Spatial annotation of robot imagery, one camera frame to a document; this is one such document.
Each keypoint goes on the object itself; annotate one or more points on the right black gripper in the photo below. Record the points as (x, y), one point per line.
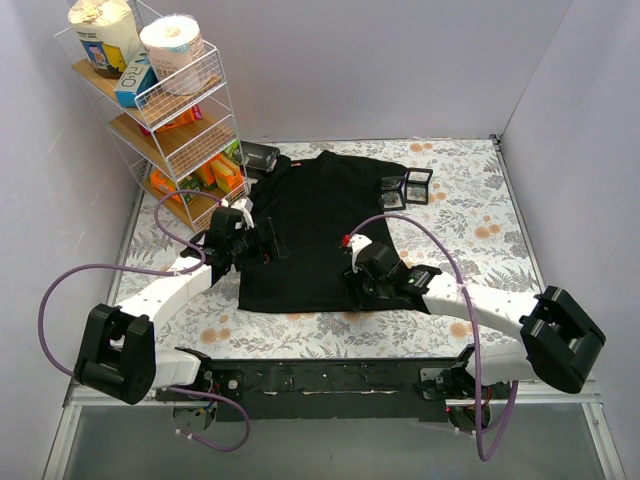
(353, 286)

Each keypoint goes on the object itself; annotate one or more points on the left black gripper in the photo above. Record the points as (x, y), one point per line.
(265, 239)

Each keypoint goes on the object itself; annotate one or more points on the black t-shirt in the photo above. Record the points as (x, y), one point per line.
(312, 207)

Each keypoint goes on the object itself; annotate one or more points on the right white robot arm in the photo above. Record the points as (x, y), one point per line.
(552, 338)

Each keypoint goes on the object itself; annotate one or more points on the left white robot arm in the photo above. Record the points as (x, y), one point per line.
(119, 356)

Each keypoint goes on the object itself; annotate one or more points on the left black display case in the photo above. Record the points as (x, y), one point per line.
(391, 185)

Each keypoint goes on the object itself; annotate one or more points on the black display case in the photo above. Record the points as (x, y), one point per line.
(418, 178)
(391, 185)

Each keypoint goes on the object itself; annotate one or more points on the floral tablecloth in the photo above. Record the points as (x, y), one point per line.
(470, 224)

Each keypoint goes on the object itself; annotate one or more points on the black box on table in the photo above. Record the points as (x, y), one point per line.
(259, 160)

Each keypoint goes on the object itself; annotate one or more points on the right black display case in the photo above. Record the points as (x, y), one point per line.
(418, 178)

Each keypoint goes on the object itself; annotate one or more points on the yellow orange box bottom shelf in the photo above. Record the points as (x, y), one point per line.
(220, 172)

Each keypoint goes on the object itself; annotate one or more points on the green box bottom shelf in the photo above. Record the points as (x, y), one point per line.
(191, 183)

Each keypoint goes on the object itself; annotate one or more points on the orange box bottom left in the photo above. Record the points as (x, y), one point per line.
(164, 184)

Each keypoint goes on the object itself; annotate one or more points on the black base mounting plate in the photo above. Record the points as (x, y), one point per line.
(380, 388)

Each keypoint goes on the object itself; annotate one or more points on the orange snack box middle shelf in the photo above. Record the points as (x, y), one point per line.
(189, 116)

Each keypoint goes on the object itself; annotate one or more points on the blue and white box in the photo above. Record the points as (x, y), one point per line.
(138, 77)

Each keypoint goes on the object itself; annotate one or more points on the wrapped toilet paper roll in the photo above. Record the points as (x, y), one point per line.
(174, 44)

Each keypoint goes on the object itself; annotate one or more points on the paper-wrapped jar with label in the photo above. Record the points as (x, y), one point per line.
(108, 34)

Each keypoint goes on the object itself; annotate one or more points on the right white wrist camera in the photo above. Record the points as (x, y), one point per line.
(353, 245)

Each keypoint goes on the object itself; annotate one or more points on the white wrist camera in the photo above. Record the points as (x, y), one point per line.
(245, 206)
(353, 245)

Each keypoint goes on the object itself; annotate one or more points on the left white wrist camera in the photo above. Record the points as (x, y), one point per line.
(245, 206)

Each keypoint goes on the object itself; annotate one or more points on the white wire shelf rack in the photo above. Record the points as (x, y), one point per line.
(160, 89)

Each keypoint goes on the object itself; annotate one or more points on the aluminium frame rail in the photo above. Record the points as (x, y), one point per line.
(550, 435)

